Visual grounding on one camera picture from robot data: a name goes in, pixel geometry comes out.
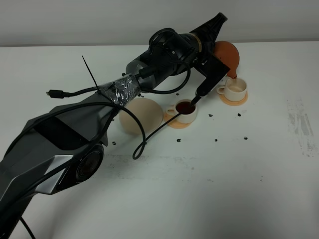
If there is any black cable tie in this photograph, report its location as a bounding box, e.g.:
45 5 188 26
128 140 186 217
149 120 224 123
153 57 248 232
81 55 148 147

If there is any near orange round coaster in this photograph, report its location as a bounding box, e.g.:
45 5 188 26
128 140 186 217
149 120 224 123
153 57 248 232
168 113 197 129

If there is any white teacup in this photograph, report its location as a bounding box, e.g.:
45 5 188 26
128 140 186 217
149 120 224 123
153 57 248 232
216 77 247 102
165 99 197 124

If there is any loose black usb cable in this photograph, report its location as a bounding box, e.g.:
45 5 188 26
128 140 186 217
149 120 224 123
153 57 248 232
45 59 192 100

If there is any far white teacup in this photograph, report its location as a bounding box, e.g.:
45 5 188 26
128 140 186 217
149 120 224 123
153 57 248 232
216 77 247 102

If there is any far orange round coaster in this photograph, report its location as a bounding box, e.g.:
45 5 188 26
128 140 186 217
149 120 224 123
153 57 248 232
219 91 249 107

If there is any brown clay teapot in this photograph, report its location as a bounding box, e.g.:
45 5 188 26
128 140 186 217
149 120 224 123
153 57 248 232
213 41 240 79

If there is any orange round coaster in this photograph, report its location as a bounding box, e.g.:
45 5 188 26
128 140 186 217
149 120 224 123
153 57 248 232
168 113 197 129
219 91 249 107

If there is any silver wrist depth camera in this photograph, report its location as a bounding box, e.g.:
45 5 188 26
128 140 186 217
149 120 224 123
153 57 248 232
195 78 224 98

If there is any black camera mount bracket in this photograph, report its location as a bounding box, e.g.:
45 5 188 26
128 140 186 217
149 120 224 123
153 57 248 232
194 53 231 97

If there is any beige round teapot saucer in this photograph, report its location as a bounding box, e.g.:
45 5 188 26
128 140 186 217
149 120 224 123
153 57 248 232
119 98 163 135

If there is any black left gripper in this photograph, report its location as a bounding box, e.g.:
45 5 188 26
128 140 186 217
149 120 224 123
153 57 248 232
178 12 228 72

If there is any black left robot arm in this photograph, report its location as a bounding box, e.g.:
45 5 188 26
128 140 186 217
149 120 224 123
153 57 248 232
0 13 229 239

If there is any near white teacup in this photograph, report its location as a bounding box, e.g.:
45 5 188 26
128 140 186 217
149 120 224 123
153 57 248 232
165 99 197 124

